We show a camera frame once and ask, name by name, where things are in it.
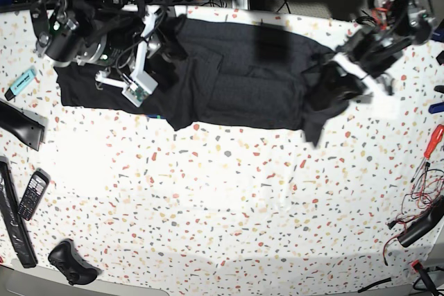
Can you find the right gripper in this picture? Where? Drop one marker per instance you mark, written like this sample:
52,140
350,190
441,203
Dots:
139,85

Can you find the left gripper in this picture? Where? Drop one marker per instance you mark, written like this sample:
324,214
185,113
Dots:
345,81

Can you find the black T-shirt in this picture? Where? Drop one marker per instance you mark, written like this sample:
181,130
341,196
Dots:
235,75

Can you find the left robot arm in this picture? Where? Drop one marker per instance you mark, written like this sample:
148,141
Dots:
372,50

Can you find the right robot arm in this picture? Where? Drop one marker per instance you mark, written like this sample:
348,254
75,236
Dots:
70,31

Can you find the blue marker pen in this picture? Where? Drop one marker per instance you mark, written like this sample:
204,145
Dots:
436,108

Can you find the black curved plastic part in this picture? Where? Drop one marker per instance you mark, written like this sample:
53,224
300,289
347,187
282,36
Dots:
27,126

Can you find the turquoise highlighter marker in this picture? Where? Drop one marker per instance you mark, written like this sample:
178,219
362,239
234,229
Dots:
20,83

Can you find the red black clamp tool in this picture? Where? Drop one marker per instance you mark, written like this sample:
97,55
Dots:
425,278

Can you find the black game controller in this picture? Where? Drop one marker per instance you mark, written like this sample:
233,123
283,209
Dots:
65,258

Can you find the long black bar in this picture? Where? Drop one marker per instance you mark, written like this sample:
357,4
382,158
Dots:
14,223

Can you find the red handled screwdriver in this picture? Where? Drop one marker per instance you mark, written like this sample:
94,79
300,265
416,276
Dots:
435,139

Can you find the black cylinder handle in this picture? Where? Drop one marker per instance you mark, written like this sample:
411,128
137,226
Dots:
423,224

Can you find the black cordless phone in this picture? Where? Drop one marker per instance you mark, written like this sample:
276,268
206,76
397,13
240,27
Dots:
34,192

